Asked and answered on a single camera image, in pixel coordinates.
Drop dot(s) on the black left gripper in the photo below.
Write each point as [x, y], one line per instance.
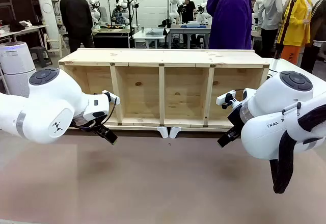
[87, 124]

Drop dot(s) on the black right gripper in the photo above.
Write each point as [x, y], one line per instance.
[237, 119]

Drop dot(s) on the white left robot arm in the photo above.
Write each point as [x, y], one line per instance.
[51, 94]

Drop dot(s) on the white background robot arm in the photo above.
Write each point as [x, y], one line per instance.
[95, 12]
[175, 5]
[124, 5]
[203, 12]

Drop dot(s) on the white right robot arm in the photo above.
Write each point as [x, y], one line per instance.
[267, 137]

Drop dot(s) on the white-legged wooden riser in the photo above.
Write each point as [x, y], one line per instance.
[163, 132]
[175, 132]

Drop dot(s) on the wooden shelf box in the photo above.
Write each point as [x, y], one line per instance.
[142, 56]

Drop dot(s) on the black workstation table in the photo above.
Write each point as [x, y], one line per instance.
[109, 40]

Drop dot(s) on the black tripod stand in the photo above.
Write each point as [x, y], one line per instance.
[278, 49]

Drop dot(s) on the grey plastic stool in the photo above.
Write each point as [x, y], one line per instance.
[40, 56]

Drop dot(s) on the white background table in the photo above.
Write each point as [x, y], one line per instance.
[150, 35]

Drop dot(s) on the small wooden step ladder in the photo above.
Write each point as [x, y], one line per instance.
[52, 40]

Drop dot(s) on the grey background table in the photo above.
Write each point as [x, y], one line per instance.
[188, 29]

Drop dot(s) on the white round air purifier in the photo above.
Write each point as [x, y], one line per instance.
[15, 63]

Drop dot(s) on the person in purple hoodie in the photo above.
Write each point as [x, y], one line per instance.
[229, 17]

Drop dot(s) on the seated person in plaid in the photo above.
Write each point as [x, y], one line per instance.
[119, 15]

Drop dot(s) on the standing man in black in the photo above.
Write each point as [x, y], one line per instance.
[76, 17]

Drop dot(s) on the mannequin in grey hoodie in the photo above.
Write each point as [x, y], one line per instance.
[271, 12]

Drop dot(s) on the mannequin in yellow jacket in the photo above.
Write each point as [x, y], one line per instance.
[298, 23]

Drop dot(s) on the long white side table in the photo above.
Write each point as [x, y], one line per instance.
[23, 30]

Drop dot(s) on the black-haired person in black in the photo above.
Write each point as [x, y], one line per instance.
[189, 7]

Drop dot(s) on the distant person by mannequins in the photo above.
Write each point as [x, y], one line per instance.
[254, 1]

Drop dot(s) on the dark clothes pile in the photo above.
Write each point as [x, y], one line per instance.
[15, 25]

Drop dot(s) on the tall white air conditioner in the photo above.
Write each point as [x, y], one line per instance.
[47, 5]

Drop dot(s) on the figure in dark brown jacket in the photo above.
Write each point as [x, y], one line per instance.
[318, 17]

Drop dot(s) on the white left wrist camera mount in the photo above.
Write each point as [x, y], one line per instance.
[113, 98]

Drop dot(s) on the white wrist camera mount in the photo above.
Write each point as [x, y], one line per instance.
[113, 98]
[221, 99]

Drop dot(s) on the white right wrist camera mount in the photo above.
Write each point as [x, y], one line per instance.
[221, 99]

